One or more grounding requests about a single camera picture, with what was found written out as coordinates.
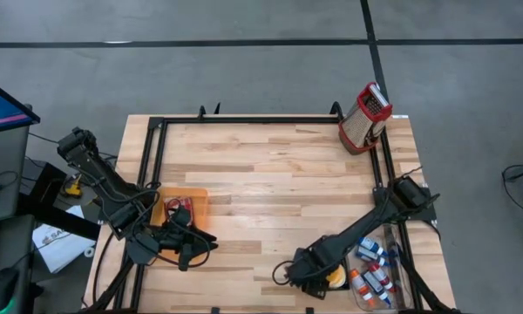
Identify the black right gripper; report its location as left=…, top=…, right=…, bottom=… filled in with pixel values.
left=285, top=246, right=348, bottom=301

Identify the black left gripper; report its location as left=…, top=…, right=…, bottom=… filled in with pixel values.
left=155, top=207, right=220, bottom=272

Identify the white frosted donut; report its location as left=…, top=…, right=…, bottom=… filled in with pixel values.
left=325, top=264, right=348, bottom=290

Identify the orange food colouring bottle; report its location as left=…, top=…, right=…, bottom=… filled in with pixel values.
left=348, top=268, right=376, bottom=309

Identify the red snack packet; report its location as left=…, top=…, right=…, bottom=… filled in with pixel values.
left=163, top=195, right=196, bottom=228

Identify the blue food colouring bottle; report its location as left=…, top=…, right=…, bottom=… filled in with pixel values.
left=357, top=236, right=389, bottom=258
left=355, top=246, right=387, bottom=267
left=360, top=270, right=393, bottom=308

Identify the red food colouring bottle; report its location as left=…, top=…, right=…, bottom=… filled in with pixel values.
left=369, top=261, right=396, bottom=292

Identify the orange translucent plastic tray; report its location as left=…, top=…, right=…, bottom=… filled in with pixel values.
left=150, top=186, right=210, bottom=267

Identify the clear plastic container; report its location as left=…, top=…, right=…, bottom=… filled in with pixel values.
left=344, top=220, right=409, bottom=310

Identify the yellow black plug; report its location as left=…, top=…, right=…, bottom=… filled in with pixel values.
left=63, top=173, right=85, bottom=200

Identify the black stand beam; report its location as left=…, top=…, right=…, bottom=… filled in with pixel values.
left=17, top=160, right=102, bottom=242

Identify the white paper bag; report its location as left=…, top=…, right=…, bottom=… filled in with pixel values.
left=31, top=204, right=98, bottom=275

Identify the red metal box grater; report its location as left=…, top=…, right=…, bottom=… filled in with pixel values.
left=338, top=81, right=394, bottom=156

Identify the monitor with blue screen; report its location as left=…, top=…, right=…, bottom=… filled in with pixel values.
left=0, top=76, right=41, bottom=224

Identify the black cable bundle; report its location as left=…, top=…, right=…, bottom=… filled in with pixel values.
left=91, top=230, right=150, bottom=312
left=398, top=243, right=461, bottom=313

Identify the black aluminium table frame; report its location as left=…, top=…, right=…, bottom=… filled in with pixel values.
left=85, top=113, right=461, bottom=314

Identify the thin black floor cable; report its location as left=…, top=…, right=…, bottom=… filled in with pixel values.
left=500, top=163, right=523, bottom=217
left=28, top=130, right=119, bottom=160

